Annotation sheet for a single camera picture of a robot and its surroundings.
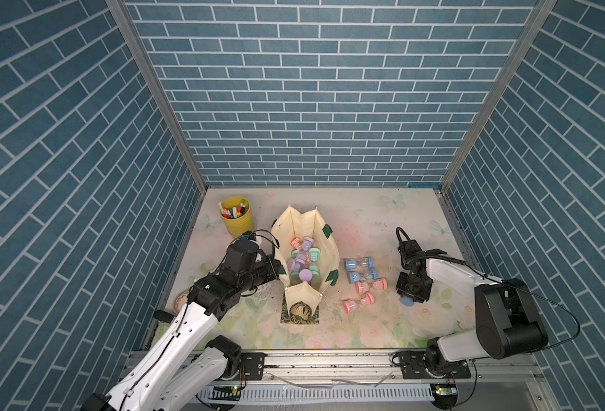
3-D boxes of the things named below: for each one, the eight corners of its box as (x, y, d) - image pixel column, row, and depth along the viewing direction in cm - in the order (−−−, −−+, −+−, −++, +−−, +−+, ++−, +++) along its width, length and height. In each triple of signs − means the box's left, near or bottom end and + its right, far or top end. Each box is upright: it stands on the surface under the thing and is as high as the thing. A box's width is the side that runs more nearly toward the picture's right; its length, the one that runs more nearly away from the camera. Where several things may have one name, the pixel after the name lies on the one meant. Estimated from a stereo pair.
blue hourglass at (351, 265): (345, 271, 95) (346, 268, 93) (343, 263, 98) (344, 259, 95) (372, 268, 96) (374, 265, 94) (370, 260, 99) (371, 256, 96)
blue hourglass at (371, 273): (349, 284, 92) (350, 280, 90) (347, 275, 94) (348, 271, 92) (376, 279, 93) (378, 275, 91) (373, 271, 96) (375, 267, 93)
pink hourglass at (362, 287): (356, 294, 90) (357, 290, 87) (354, 284, 92) (355, 280, 89) (386, 290, 90) (388, 286, 88) (383, 281, 93) (385, 277, 90)
